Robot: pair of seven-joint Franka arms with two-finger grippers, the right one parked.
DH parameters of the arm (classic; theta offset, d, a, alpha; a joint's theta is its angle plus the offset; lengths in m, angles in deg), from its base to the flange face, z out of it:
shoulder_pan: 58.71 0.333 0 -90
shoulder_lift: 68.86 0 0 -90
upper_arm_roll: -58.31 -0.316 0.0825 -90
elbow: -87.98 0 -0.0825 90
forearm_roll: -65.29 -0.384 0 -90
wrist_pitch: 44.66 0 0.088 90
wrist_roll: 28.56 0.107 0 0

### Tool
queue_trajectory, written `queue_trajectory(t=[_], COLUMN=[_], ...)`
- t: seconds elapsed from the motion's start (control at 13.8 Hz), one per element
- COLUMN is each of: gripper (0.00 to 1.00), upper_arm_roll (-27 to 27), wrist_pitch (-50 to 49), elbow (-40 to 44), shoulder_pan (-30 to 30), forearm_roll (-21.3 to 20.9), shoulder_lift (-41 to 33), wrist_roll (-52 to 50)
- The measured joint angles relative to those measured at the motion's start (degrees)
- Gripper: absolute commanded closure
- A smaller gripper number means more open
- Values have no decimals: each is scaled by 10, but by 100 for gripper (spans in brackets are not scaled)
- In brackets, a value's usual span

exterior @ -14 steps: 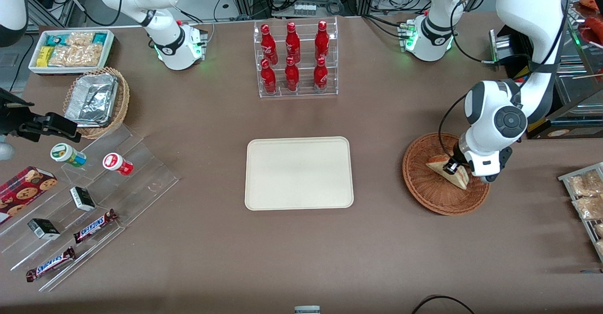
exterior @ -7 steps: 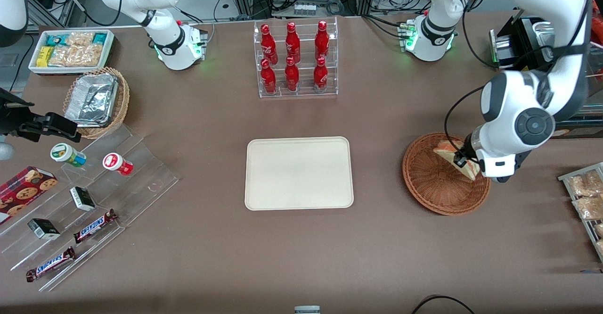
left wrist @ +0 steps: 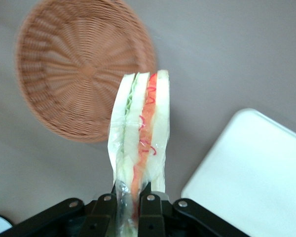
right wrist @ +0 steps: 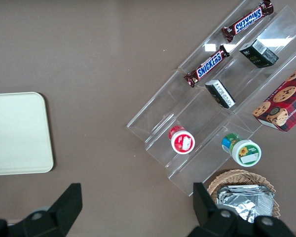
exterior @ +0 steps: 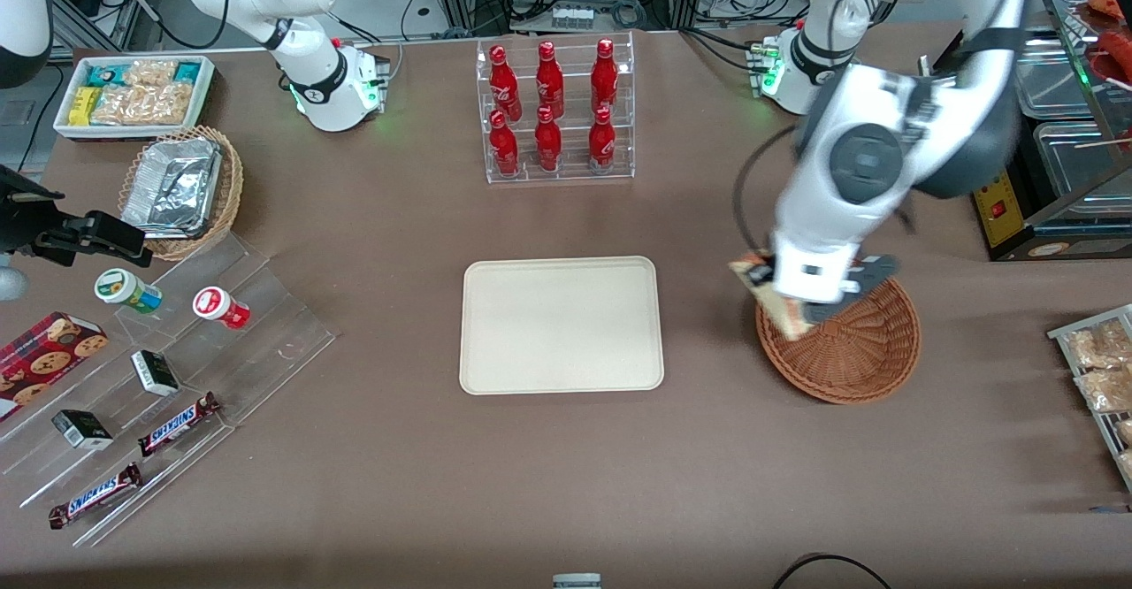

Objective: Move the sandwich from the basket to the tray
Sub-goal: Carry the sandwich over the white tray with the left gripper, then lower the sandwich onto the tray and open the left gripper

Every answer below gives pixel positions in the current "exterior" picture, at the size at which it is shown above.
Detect brown round wicker basket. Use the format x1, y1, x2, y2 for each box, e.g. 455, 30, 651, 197
754, 275, 922, 405

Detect clear acrylic stepped display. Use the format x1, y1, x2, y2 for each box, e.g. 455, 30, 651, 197
0, 233, 339, 547

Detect red lidded yogurt cup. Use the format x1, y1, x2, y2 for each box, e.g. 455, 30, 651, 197
193, 287, 251, 331

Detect sandwich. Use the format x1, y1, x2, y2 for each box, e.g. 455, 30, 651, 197
729, 251, 816, 343

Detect white plastic snack bin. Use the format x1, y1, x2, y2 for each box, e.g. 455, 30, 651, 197
53, 55, 216, 141

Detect clear bag of rice snacks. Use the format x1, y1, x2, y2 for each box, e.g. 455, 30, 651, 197
1075, 368, 1132, 415
1066, 319, 1132, 371

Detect small black carton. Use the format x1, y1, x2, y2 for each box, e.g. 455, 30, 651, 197
130, 349, 180, 397
51, 409, 114, 450

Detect large clear cracker bag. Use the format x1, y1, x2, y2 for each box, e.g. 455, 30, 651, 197
91, 83, 197, 126

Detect green lidded yogurt cup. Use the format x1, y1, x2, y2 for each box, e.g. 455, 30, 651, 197
95, 268, 164, 315

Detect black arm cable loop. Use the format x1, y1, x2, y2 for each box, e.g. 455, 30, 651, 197
730, 125, 801, 263

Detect red cola bottle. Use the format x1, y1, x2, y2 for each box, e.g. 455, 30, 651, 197
534, 106, 563, 172
590, 38, 619, 112
535, 41, 565, 117
588, 105, 617, 171
489, 110, 520, 176
488, 43, 523, 121

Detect black cable on table edge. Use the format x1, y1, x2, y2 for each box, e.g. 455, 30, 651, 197
772, 554, 894, 589

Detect Snickers chocolate bar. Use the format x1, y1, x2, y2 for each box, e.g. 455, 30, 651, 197
137, 392, 222, 458
49, 463, 143, 530

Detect red chocolate chip cookie box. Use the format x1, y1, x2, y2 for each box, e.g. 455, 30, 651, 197
0, 311, 109, 422

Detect light wicker basket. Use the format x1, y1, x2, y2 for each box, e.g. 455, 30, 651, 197
118, 126, 245, 262

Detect stacked aluminium foil containers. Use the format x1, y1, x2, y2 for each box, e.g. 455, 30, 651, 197
121, 137, 222, 238

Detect black food warmer yellow panel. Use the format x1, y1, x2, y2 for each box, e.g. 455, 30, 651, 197
970, 0, 1132, 263

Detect clear acrylic bottle rack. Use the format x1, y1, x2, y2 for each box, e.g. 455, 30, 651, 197
476, 32, 636, 185

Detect cream plastic tray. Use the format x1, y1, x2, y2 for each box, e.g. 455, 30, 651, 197
459, 256, 665, 395

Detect steel food pan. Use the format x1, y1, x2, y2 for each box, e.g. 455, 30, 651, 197
1015, 30, 1117, 121
1033, 120, 1132, 218

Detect tray of wrapped snacks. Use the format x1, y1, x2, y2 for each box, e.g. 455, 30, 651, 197
1047, 304, 1132, 493

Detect small clear cracker bag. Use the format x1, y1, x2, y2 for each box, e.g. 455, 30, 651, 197
124, 59, 180, 88

